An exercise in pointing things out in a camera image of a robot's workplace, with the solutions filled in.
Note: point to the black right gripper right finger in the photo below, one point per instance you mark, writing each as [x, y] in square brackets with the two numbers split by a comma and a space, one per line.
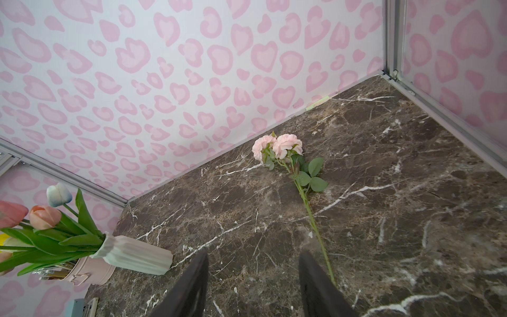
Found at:
[320, 297]

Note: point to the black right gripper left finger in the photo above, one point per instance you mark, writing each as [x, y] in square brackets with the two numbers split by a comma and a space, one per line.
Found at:
[188, 295]

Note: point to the small pink twin rose stem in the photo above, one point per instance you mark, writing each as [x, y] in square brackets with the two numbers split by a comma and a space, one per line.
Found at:
[287, 152]

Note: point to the white ribbed vase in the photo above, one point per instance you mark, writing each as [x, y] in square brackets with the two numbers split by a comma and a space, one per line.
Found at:
[128, 253]

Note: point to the pink pen cup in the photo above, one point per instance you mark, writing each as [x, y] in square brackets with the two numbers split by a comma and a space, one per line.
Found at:
[93, 271]

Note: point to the grey rectangular eraser block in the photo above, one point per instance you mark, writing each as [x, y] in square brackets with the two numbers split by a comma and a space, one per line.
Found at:
[82, 308]

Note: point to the tulip bunch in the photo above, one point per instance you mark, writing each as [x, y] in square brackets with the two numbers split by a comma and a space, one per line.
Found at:
[43, 237]

